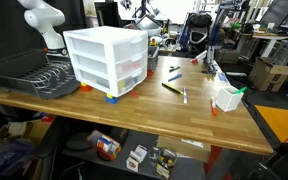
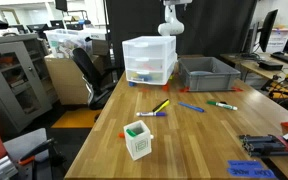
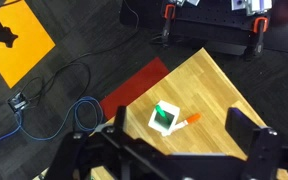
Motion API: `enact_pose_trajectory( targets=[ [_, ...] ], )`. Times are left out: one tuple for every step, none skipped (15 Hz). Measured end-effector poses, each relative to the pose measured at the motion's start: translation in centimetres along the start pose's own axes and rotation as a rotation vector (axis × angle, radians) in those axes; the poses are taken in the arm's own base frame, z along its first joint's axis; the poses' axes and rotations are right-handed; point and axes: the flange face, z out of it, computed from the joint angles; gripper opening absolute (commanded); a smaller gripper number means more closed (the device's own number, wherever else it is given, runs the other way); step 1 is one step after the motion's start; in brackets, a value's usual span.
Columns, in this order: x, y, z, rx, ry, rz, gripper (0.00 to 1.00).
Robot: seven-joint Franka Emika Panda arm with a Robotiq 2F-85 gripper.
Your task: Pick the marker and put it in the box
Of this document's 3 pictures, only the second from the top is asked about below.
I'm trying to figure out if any white marker with purple cap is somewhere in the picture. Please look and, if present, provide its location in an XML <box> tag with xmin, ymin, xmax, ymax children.
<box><xmin>136</xmin><ymin>111</ymin><xmax>167</xmax><ymax>118</ymax></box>

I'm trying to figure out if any yellow and black marker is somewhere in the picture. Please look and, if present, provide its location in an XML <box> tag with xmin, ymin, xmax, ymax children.
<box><xmin>152</xmin><ymin>98</ymin><xmax>171</xmax><ymax>113</ymax></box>

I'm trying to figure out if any short green marker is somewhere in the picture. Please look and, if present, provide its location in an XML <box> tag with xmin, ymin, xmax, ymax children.
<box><xmin>125</xmin><ymin>128</ymin><xmax>138</xmax><ymax>138</ymax></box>

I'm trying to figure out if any blue marker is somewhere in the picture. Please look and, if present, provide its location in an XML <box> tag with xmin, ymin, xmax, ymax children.
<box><xmin>178</xmin><ymin>101</ymin><xmax>205</xmax><ymax>113</ymax></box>

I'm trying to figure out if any white square pen box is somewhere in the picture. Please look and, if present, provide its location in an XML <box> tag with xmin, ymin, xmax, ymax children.
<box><xmin>123</xmin><ymin>120</ymin><xmax>154</xmax><ymax>162</ymax></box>

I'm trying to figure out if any white marker with green cap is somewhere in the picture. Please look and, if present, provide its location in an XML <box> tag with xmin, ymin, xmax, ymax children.
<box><xmin>206</xmin><ymin>100</ymin><xmax>239</xmax><ymax>111</ymax></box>

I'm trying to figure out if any white plastic drawer unit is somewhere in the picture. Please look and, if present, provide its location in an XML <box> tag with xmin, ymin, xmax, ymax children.
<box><xmin>121</xmin><ymin>35</ymin><xmax>178</xmax><ymax>86</ymax></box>

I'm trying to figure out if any black office chair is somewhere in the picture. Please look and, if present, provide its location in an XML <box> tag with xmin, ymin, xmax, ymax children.
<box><xmin>72</xmin><ymin>47</ymin><xmax>120</xmax><ymax>111</ymax></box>

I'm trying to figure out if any grey plastic crate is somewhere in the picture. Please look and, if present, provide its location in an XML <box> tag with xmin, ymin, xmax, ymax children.
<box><xmin>178</xmin><ymin>56</ymin><xmax>242</xmax><ymax>93</ymax></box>

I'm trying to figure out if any orange floor mat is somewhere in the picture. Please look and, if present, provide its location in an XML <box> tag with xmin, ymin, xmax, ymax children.
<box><xmin>50</xmin><ymin>108</ymin><xmax>102</xmax><ymax>129</ymax></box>

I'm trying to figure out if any black curtain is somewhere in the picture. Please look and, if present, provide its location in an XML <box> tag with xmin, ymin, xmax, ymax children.
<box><xmin>105</xmin><ymin>0</ymin><xmax>258</xmax><ymax>79</ymax></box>

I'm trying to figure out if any clear plastic storage tub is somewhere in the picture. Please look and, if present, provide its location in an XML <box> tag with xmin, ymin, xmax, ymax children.
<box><xmin>43</xmin><ymin>28</ymin><xmax>95</xmax><ymax>59</ymax></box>

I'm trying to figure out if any small blue tape label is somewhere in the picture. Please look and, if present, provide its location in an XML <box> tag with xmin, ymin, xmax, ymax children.
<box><xmin>227</xmin><ymin>160</ymin><xmax>263</xmax><ymax>169</ymax></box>

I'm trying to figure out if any grey metal cabinet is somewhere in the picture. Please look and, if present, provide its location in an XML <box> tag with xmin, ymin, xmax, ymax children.
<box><xmin>0</xmin><ymin>33</ymin><xmax>53</xmax><ymax>134</ymax></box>

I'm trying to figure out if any black flat device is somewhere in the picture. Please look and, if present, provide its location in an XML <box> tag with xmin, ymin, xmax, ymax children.
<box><xmin>257</xmin><ymin>60</ymin><xmax>284</xmax><ymax>71</ymax></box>

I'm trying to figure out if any black aluminium extrusion clamp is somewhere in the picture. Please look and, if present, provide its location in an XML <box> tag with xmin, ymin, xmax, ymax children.
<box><xmin>238</xmin><ymin>132</ymin><xmax>288</xmax><ymax>158</ymax></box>

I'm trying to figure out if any large blue tape label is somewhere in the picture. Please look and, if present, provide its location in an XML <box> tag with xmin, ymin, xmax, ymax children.
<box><xmin>226</xmin><ymin>167</ymin><xmax>278</xmax><ymax>180</ymax></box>

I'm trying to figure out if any black computer monitor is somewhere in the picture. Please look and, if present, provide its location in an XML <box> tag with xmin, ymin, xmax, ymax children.
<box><xmin>258</xmin><ymin>8</ymin><xmax>279</xmax><ymax>53</ymax></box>

